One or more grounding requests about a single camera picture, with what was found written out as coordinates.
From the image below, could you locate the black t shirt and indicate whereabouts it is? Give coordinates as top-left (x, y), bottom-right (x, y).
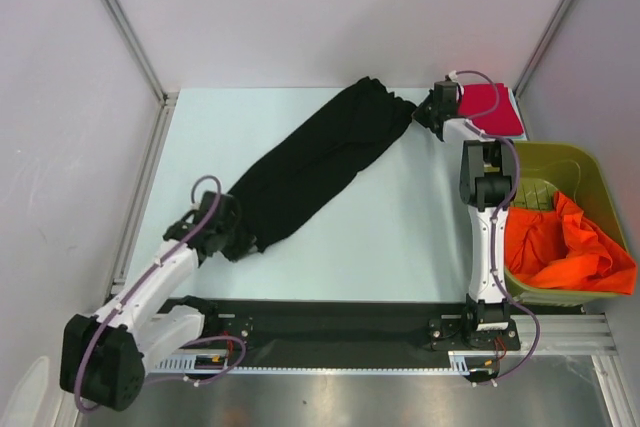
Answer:
top-left (229, 77), bottom-right (416, 253)

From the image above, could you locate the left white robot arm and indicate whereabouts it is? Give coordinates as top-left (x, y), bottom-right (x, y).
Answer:
top-left (59, 191), bottom-right (247, 414)

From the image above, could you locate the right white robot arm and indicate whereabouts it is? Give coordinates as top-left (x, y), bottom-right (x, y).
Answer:
top-left (414, 78), bottom-right (520, 351)

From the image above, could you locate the folded red t shirt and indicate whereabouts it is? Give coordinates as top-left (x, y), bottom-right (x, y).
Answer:
top-left (459, 83), bottom-right (499, 129)

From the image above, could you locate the olive green plastic basket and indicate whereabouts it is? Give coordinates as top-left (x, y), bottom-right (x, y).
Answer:
top-left (505, 142), bottom-right (633, 307)

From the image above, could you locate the orange t shirt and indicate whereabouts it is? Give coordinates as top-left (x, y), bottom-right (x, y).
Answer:
top-left (505, 191), bottom-right (638, 295)

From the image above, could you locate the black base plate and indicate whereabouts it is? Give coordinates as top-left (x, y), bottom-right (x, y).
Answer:
top-left (99, 296), bottom-right (524, 371)

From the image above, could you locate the left aluminium corner post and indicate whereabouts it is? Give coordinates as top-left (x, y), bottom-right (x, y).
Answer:
top-left (72, 0), bottom-right (171, 106)

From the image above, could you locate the aluminium corner post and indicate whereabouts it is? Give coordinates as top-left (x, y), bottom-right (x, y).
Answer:
top-left (72, 0), bottom-right (171, 106)
top-left (513, 0), bottom-right (606, 98)

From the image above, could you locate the right aluminium corner post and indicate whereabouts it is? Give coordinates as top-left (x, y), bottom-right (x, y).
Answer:
top-left (513, 0), bottom-right (606, 98)

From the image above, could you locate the slotted cable duct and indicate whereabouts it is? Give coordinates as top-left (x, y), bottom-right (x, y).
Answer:
top-left (144, 351), bottom-right (506, 376)

